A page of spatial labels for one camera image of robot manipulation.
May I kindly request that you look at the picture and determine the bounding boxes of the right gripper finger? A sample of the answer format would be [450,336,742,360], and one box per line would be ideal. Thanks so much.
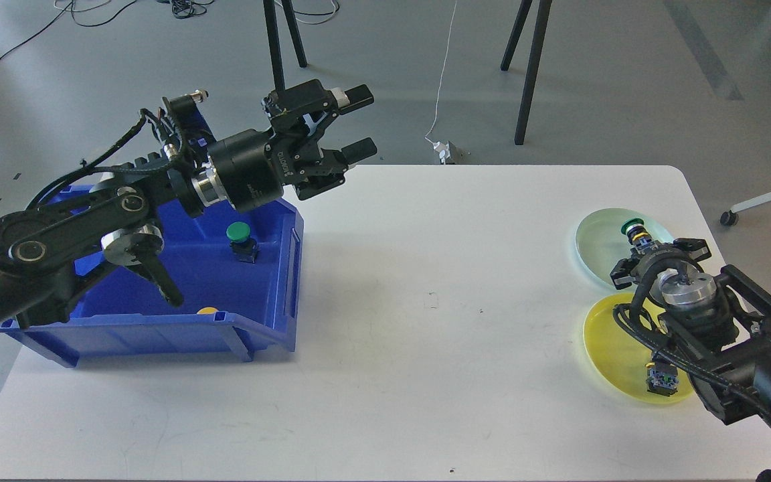
[610,258,640,289]
[672,238,712,262]

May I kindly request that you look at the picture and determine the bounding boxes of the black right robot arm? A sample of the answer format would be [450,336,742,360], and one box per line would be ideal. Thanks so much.
[610,228,771,481]

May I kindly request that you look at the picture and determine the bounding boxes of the black floor cable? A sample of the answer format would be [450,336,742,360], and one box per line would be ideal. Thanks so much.
[0,0,341,113]

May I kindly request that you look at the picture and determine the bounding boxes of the white cable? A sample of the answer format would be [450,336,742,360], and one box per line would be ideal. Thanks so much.
[424,0,458,145]

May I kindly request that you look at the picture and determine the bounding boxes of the light green plate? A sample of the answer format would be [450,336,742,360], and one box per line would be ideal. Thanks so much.
[574,208,674,292]

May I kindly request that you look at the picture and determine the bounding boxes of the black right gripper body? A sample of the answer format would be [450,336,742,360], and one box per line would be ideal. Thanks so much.
[630,243,717,309]

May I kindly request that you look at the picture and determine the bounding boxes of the blue plastic bin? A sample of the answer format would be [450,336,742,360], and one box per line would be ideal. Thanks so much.
[0,199,304,368]

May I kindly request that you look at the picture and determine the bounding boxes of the white plug adapter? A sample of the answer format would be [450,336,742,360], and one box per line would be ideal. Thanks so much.
[432,141,463,165]

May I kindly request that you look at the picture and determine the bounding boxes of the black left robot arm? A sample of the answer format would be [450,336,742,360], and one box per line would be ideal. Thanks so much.
[0,79,377,330]

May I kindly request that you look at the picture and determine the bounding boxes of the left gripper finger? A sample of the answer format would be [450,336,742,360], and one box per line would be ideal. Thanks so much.
[336,137,377,167]
[329,84,375,114]

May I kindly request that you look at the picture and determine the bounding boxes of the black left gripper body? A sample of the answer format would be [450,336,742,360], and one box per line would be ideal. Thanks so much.
[206,80,349,212]

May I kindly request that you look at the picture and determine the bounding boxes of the yellow plate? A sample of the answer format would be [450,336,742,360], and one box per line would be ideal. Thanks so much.
[582,292,694,405]

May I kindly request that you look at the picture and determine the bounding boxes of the green push button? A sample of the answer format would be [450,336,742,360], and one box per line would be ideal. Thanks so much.
[620,218,658,255]
[226,222,259,264]

